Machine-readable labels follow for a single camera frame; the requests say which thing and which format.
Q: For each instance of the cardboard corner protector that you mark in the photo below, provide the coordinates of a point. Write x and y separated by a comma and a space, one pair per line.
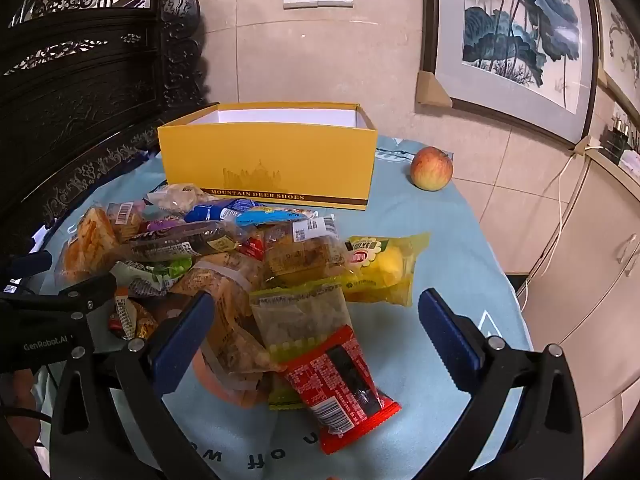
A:
587, 147
431, 91

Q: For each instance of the dark carved wooden furniture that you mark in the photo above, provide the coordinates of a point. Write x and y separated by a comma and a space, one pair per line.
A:
85, 100

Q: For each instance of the red snack packet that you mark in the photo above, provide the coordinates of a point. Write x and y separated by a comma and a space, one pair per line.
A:
335, 385

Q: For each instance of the framed bird painting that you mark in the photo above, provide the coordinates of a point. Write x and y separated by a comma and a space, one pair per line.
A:
622, 55

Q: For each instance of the pile of snack packets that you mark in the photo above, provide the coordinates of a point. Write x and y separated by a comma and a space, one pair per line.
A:
295, 255

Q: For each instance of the red yellow apple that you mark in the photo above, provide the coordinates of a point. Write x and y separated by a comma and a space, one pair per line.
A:
431, 168

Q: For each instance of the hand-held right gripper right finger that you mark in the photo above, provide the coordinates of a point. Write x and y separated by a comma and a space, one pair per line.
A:
445, 335

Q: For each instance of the yellow cardboard box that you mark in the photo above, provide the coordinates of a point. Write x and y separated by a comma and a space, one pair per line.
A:
270, 165

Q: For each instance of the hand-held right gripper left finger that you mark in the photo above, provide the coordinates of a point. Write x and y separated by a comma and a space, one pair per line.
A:
185, 340

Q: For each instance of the framed lotus painting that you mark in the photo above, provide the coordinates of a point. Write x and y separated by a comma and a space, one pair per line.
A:
510, 35

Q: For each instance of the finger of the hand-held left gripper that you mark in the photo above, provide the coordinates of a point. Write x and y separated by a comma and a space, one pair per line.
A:
30, 263
95, 290

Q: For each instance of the light blue tablecloth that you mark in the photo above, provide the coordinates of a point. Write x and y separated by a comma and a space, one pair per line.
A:
450, 250

